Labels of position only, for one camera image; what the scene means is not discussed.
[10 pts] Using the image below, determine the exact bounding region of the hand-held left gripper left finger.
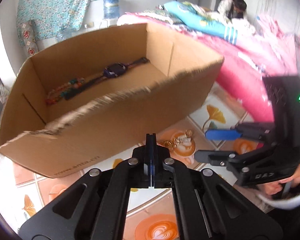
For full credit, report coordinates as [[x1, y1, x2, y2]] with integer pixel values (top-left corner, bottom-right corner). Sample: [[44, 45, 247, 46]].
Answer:
[[19, 134, 152, 240]]

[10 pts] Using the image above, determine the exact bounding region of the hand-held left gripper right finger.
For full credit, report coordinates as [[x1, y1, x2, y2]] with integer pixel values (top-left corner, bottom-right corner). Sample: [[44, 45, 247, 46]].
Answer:
[[152, 134, 283, 240]]

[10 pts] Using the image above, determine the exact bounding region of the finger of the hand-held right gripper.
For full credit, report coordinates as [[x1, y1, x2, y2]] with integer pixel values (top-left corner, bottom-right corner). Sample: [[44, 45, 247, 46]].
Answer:
[[194, 141, 278, 173], [205, 122, 277, 144]]

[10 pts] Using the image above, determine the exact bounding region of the gold heart pendant necklace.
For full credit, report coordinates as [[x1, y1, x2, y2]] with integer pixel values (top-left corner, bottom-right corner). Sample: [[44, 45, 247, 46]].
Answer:
[[162, 139, 181, 153]]

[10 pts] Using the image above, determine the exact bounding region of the gold spring earring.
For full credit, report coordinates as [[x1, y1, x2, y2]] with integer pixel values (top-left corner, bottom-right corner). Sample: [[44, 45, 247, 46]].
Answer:
[[175, 130, 193, 143]]

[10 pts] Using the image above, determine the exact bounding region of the brown cardboard box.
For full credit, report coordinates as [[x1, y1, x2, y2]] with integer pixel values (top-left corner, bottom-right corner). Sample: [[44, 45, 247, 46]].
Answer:
[[0, 22, 225, 179]]

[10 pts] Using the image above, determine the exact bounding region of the pink floral blanket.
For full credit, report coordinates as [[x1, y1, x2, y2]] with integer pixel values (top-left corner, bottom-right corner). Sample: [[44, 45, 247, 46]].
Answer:
[[116, 12, 300, 126]]

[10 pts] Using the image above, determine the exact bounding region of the blue printed pillow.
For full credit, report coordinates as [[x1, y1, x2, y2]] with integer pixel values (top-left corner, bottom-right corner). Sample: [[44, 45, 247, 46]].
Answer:
[[162, 1, 239, 46]]

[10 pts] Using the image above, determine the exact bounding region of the green floral quilt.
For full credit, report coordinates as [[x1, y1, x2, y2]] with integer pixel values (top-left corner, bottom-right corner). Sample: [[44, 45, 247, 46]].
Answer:
[[140, 8, 188, 26]]

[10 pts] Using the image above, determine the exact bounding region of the clear plastic bottle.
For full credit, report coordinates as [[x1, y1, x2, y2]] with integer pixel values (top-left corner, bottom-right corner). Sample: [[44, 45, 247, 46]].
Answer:
[[55, 29, 74, 42]]

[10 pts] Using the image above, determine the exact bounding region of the blue water jug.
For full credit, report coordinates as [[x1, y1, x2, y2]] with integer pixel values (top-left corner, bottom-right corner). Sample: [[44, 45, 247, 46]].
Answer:
[[103, 0, 121, 20]]

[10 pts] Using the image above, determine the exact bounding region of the patterned grey pillow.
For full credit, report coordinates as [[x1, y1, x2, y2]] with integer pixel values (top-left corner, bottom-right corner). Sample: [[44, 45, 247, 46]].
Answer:
[[17, 20, 39, 56]]

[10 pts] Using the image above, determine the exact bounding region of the teal floral cloth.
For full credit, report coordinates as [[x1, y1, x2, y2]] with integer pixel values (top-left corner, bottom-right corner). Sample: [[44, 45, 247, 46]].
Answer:
[[16, 0, 99, 48]]

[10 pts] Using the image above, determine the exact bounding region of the colourful beaded bracelet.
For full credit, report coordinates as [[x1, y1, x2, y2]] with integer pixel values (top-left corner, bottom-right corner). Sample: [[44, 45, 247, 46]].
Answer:
[[45, 77, 87, 105]]

